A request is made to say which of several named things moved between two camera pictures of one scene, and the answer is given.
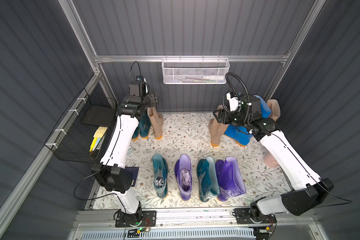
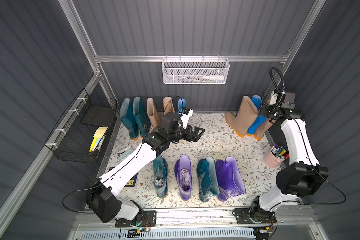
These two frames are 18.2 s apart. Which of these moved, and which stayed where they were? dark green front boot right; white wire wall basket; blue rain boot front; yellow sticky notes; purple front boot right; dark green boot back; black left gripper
Moved: blue rain boot front; black left gripper
Stayed: white wire wall basket; purple front boot right; dark green front boot right; yellow sticky notes; dark green boot back
